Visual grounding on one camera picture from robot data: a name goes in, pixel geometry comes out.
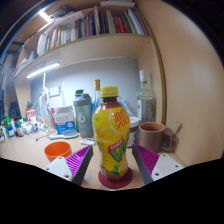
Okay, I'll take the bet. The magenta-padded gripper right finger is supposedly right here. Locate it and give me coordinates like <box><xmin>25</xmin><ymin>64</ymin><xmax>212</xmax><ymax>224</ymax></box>
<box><xmin>131</xmin><ymin>143</ymin><xmax>185</xmax><ymax>186</ymax></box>

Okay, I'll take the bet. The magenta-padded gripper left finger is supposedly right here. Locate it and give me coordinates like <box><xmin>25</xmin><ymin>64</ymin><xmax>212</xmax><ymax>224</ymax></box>
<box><xmin>43</xmin><ymin>144</ymin><xmax>95</xmax><ymax>186</ymax></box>

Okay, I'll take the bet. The yellow-labelled tea drink bottle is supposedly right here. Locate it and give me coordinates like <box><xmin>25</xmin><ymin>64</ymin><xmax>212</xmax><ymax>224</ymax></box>
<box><xmin>92</xmin><ymin>86</ymin><xmax>131</xmax><ymax>181</ymax></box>

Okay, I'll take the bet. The orange plastic cup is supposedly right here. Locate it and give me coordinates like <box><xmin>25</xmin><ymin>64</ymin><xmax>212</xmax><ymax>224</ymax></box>
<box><xmin>44</xmin><ymin>141</ymin><xmax>73</xmax><ymax>164</ymax></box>

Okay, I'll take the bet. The brown ceramic mug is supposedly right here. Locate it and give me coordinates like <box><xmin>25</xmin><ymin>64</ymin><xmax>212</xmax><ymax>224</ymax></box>
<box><xmin>137</xmin><ymin>121</ymin><xmax>175</xmax><ymax>154</ymax></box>

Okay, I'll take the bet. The light blue hairbrush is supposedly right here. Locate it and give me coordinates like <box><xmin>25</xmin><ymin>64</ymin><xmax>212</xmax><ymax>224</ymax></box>
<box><xmin>48</xmin><ymin>129</ymin><xmax>80</xmax><ymax>141</ymax></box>

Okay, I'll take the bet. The white and blue carton box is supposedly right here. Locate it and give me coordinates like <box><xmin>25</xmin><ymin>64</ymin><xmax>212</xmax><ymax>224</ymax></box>
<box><xmin>53</xmin><ymin>105</ymin><xmax>78</xmax><ymax>136</ymax></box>

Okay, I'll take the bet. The maroon pouch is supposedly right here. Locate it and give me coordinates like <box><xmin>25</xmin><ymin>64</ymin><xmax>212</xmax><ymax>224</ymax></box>
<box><xmin>49</xmin><ymin>107</ymin><xmax>57</xmax><ymax>129</ymax></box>

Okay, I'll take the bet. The red and white canister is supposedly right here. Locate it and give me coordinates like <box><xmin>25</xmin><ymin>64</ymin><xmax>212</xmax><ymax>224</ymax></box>
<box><xmin>25</xmin><ymin>106</ymin><xmax>37</xmax><ymax>124</ymax></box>

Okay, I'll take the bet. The clear glass bottle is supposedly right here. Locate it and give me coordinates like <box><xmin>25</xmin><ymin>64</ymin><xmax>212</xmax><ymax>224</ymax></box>
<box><xmin>136</xmin><ymin>69</ymin><xmax>157</xmax><ymax>125</ymax></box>

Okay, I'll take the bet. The glass bottle with yellow cap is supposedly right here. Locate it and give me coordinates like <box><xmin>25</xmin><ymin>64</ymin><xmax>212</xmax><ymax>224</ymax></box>
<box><xmin>92</xmin><ymin>79</ymin><xmax>103</xmax><ymax>114</ymax></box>

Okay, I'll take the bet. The ceiling light tube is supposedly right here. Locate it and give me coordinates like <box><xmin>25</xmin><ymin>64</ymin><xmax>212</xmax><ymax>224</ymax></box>
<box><xmin>37</xmin><ymin>8</ymin><xmax>53</xmax><ymax>24</ymax></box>

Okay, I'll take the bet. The white wall power strip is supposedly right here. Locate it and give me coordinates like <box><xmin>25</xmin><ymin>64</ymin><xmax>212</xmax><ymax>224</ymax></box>
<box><xmin>48</xmin><ymin>85</ymin><xmax>62</xmax><ymax>98</ymax></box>

